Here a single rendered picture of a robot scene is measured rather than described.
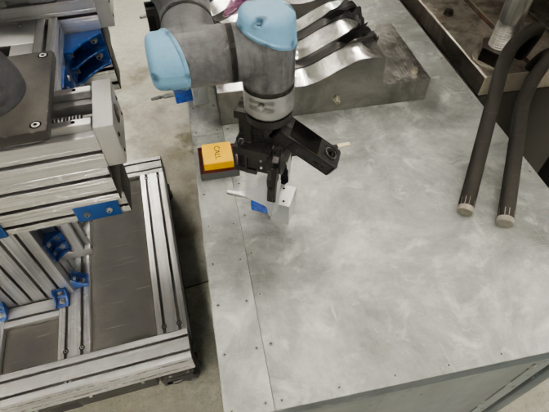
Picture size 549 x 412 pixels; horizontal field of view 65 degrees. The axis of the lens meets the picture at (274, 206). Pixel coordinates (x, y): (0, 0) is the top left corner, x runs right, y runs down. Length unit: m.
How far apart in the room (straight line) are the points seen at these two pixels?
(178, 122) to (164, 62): 1.76
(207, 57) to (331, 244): 0.41
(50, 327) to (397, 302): 1.08
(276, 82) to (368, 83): 0.48
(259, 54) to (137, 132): 1.78
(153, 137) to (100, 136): 1.49
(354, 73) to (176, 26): 0.52
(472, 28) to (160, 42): 1.12
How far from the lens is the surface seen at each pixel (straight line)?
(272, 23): 0.56
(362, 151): 0.97
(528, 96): 1.11
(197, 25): 0.60
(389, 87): 1.08
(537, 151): 1.70
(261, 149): 0.69
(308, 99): 1.02
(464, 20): 1.56
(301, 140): 0.68
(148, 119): 2.38
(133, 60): 2.85
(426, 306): 0.78
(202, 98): 1.08
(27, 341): 1.53
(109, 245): 1.61
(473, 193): 0.91
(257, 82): 0.60
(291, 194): 0.80
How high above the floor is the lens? 1.46
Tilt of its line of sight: 51 degrees down
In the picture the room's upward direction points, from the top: straight up
